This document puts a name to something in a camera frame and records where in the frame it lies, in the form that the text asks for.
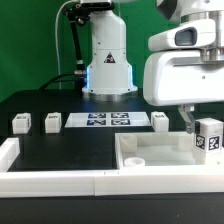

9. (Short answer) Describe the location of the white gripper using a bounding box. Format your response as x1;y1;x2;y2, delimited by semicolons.
143;19;224;134

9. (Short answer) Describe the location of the white square tabletop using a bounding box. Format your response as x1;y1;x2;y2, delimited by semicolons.
115;132;224;169

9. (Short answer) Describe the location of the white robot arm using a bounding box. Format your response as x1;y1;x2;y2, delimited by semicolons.
81;0;224;133

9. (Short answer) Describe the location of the white marker tag sheet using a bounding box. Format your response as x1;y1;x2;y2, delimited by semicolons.
65;112;151;128

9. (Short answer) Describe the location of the white U-shaped obstacle fence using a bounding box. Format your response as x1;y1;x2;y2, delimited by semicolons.
0;138;224;198

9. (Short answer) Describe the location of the white cable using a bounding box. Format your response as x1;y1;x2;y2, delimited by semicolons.
54;0;79;90

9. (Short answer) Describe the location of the black camera on mount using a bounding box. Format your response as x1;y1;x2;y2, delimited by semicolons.
80;0;112;9

